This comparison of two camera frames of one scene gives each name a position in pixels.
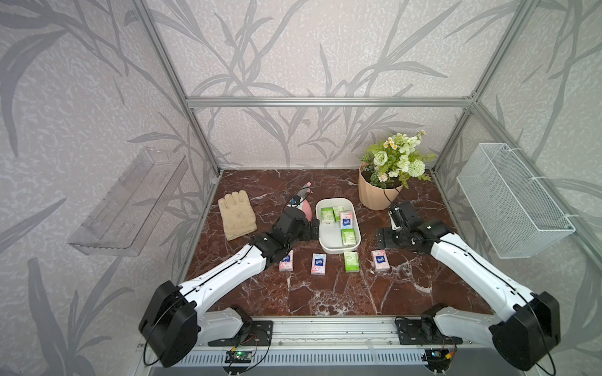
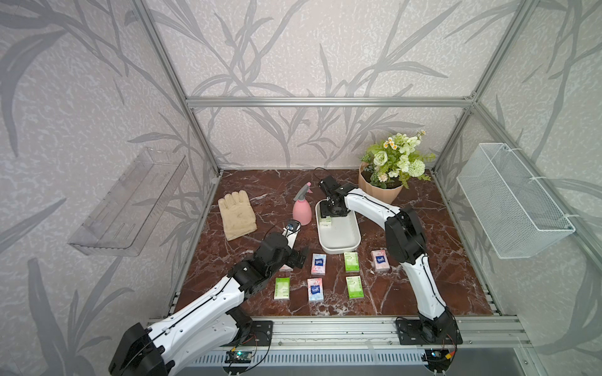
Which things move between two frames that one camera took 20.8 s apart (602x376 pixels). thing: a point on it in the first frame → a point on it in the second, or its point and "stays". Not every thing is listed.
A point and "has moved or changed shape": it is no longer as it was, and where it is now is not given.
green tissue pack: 351,262 stays
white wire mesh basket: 520,218 stays
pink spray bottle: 305,205 stays
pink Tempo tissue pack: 346,220 → 315,290
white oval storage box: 330,236 stays
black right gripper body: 392,238 → 327,209
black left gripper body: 304,233 → 291,259
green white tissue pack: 327,216 has moved or changed shape
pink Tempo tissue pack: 379,260 stays
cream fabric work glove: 238,216 stays
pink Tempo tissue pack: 318,265 stays
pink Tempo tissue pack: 287,264 stays
